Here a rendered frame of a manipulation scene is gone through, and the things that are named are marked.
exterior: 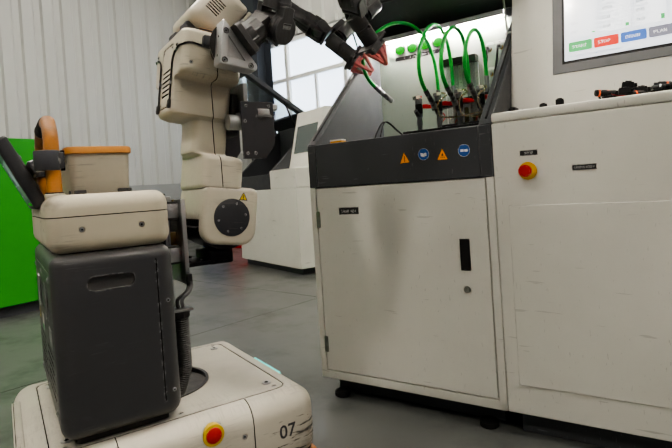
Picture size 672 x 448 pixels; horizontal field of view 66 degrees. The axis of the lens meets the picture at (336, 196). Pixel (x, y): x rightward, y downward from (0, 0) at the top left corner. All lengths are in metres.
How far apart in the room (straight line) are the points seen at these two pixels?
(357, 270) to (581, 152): 0.83
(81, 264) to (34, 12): 7.28
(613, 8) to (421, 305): 1.12
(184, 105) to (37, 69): 6.72
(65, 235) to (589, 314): 1.34
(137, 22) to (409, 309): 7.67
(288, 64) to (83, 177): 7.06
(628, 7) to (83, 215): 1.64
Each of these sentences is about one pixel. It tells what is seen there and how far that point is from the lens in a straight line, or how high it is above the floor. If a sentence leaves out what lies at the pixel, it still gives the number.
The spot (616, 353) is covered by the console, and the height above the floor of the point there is 0.29.
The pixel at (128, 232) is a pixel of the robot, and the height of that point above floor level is 0.72.
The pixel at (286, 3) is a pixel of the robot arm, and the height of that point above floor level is 1.28.
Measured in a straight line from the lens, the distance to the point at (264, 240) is 5.30.
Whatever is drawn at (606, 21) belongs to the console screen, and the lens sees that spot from 1.90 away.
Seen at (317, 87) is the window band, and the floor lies 2.26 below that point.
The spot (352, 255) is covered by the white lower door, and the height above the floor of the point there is 0.54.
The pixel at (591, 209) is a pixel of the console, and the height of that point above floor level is 0.68.
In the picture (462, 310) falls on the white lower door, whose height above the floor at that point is 0.37.
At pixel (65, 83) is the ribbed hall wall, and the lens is 8.23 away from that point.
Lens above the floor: 0.79
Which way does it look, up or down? 1 degrees down
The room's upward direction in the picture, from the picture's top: 4 degrees counter-clockwise
